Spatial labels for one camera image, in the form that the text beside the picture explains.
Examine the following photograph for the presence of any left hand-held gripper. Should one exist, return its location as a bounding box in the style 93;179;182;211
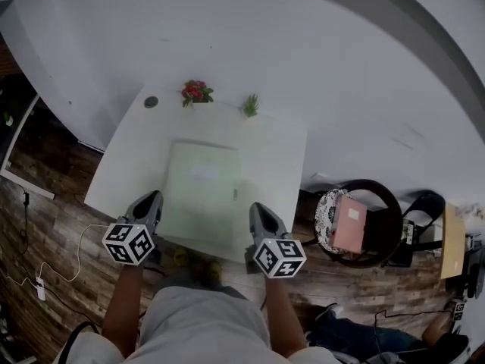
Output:
101;190;164;268

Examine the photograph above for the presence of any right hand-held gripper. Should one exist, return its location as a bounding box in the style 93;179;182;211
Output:
245;202;307;280

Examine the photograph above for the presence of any pale green box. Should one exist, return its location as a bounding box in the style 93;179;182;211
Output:
162;138;243;246

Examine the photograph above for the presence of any person's left forearm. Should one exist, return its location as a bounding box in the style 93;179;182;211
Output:
102;265;145;359

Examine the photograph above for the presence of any person's right forearm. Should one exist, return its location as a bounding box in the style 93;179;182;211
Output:
264;277;306;358

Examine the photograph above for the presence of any white table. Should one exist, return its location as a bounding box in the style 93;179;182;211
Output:
83;81;308;263

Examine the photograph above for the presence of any floral seat cushion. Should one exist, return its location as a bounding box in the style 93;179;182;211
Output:
314;187;349;252

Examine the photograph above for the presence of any pink file box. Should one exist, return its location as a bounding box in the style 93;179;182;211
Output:
327;194;368;253

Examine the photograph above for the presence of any small green potted plant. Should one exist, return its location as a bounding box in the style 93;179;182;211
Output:
239;93;261;119

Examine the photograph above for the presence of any person's light grey clothing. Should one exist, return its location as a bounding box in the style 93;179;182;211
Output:
56;286;342;364

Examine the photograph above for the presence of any dark round-back chair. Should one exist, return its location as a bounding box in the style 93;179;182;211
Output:
299;179;402;268

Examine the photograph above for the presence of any red flower pot plant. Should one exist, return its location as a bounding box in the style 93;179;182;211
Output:
180;80;215;109

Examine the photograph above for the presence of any black desk with white legs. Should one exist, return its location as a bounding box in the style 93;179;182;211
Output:
0;93;56;200

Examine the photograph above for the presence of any black folding chair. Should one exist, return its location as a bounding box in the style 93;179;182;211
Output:
382;192;446;268

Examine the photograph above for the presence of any tan cardboard board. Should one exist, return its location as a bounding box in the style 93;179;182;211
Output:
440;202;466;280

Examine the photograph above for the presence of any white floor cable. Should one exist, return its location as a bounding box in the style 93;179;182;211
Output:
0;224;111;291

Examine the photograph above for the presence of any black floor cable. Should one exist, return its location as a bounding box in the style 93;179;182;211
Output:
17;190;105;318

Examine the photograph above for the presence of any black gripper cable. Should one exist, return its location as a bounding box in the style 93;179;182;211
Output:
66;320;100;364

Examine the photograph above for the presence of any black thin cable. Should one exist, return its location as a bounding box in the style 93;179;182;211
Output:
374;308;455;356

